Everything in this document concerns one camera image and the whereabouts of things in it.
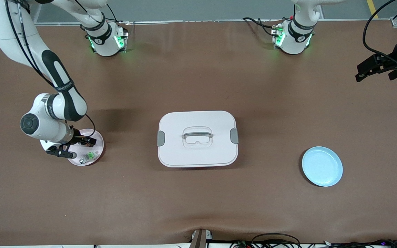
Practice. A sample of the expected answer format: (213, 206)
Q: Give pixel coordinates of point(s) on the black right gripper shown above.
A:
(78, 138)

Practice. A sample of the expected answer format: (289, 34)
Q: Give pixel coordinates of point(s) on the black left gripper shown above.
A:
(396, 54)

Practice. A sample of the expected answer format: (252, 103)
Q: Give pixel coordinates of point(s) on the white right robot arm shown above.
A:
(9, 31)

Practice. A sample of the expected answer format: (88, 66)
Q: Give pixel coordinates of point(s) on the white lidded box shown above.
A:
(197, 156)

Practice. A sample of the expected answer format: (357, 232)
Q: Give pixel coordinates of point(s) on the pink round plate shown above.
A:
(88, 132)

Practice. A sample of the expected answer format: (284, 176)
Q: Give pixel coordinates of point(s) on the light blue round plate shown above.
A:
(322, 166)

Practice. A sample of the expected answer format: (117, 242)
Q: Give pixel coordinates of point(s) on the brown table cover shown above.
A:
(198, 206)

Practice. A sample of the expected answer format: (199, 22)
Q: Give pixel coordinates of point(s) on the brown camera mount bracket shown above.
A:
(199, 239)

